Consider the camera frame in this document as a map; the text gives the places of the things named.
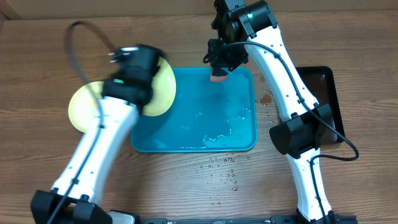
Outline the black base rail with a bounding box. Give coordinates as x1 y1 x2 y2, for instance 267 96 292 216
108 211 358 224

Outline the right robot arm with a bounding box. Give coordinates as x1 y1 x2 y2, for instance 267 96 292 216
203 1 338 223

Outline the black rectangular tray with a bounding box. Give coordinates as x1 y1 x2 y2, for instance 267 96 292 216
289 66 345 148

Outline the orange and grey sponge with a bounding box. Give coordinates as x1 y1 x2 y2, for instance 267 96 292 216
210 67 229 82

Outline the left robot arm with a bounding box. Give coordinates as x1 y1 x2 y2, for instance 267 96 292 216
30 44 164 223

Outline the yellow-green plate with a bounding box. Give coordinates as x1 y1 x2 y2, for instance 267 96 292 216
68 82 103 133
142 57 177 116

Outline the teal plastic tray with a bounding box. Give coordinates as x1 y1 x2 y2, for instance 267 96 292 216
131 67 257 153

